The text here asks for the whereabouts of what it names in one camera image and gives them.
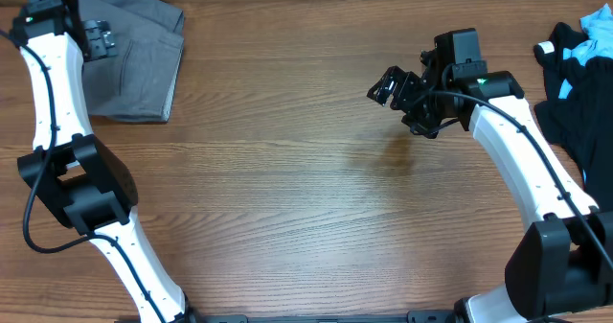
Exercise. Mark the grey shorts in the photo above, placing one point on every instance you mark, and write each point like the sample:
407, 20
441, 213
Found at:
137, 85

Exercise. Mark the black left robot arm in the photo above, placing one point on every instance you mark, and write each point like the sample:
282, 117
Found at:
82, 183

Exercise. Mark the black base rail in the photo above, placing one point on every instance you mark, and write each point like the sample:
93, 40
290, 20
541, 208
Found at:
330, 318

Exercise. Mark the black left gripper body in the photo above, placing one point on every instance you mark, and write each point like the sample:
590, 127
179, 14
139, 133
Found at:
101, 44

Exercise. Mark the black garment with white label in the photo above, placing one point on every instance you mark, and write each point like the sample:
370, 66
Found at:
577, 112

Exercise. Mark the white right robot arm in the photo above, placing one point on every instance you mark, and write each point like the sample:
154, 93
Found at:
563, 263

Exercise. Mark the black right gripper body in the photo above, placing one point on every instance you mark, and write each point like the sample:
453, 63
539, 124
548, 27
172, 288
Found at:
427, 114

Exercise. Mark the light blue cloth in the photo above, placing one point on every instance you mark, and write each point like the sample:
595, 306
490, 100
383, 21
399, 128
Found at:
578, 57

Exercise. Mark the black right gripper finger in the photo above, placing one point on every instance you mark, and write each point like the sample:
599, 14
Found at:
379, 92
392, 78

